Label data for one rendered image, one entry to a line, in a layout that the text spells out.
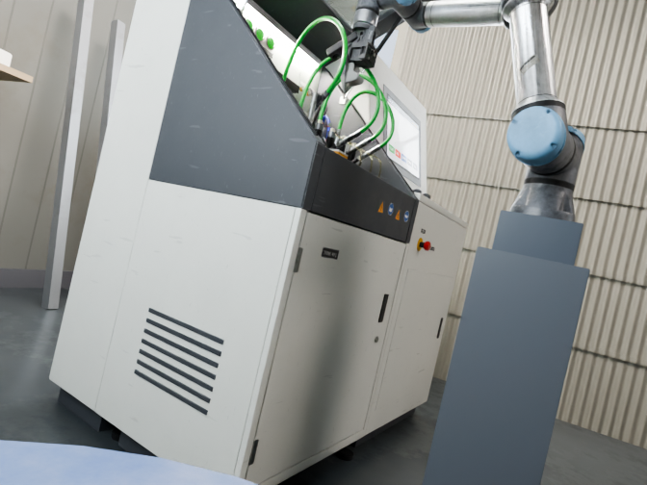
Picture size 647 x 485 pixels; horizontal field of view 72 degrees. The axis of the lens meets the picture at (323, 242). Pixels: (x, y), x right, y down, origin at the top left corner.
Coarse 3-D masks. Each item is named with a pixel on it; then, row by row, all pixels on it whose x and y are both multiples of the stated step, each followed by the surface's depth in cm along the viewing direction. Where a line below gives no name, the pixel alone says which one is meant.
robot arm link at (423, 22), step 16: (448, 0) 136; (464, 0) 132; (480, 0) 128; (496, 0) 125; (416, 16) 142; (432, 16) 139; (448, 16) 135; (464, 16) 132; (480, 16) 129; (496, 16) 126; (416, 32) 151
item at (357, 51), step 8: (360, 24) 140; (368, 24) 140; (352, 32) 144; (360, 32) 142; (368, 32) 140; (376, 32) 140; (360, 40) 141; (368, 40) 139; (352, 48) 141; (360, 48) 139; (368, 48) 139; (352, 56) 141; (360, 56) 138; (368, 56) 139; (376, 56) 143; (360, 64) 144; (368, 64) 142
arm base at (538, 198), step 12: (528, 180) 112; (540, 180) 109; (552, 180) 108; (528, 192) 111; (540, 192) 108; (552, 192) 107; (564, 192) 108; (516, 204) 113; (528, 204) 109; (540, 204) 107; (552, 204) 106; (564, 204) 108; (540, 216) 107; (552, 216) 106; (564, 216) 106
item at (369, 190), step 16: (336, 160) 112; (320, 176) 108; (336, 176) 114; (352, 176) 120; (368, 176) 127; (320, 192) 109; (336, 192) 115; (352, 192) 122; (368, 192) 129; (384, 192) 138; (400, 192) 148; (320, 208) 110; (336, 208) 117; (352, 208) 124; (368, 208) 131; (384, 208) 140; (400, 208) 150; (352, 224) 126; (368, 224) 133; (384, 224) 143; (400, 224) 153; (400, 240) 155
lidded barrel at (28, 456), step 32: (0, 448) 22; (32, 448) 23; (64, 448) 24; (96, 448) 24; (0, 480) 20; (32, 480) 21; (64, 480) 21; (96, 480) 22; (128, 480) 22; (160, 480) 23; (192, 480) 24; (224, 480) 24
